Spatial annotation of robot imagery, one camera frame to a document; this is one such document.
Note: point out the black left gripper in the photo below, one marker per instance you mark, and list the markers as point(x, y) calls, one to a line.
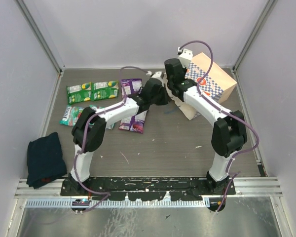
point(165, 98)

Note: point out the purple snack packet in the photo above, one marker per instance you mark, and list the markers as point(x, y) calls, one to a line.
point(130, 86)
point(134, 123)

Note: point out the checkered paper bag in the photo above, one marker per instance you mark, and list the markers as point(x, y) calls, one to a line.
point(214, 81)

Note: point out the green snack packet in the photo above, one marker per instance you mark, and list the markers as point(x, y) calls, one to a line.
point(104, 90)
point(79, 93)

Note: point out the teal mint candy packet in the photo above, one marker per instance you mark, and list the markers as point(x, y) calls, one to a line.
point(95, 108)
point(71, 115)

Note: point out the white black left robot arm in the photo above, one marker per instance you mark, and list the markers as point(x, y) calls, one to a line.
point(89, 131)

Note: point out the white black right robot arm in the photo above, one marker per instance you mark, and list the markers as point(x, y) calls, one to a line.
point(229, 132)

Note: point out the dark blue folded cloth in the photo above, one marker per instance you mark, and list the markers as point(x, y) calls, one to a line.
point(45, 161)

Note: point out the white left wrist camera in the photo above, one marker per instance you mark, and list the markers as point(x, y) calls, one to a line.
point(157, 75)

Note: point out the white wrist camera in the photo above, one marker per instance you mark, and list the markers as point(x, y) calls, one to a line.
point(185, 57)
point(157, 75)

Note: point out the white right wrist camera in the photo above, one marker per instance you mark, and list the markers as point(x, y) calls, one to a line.
point(185, 57)

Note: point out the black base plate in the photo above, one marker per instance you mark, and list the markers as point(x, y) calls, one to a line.
point(143, 188)

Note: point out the perforated cable duct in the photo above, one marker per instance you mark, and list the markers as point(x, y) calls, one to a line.
point(69, 202)

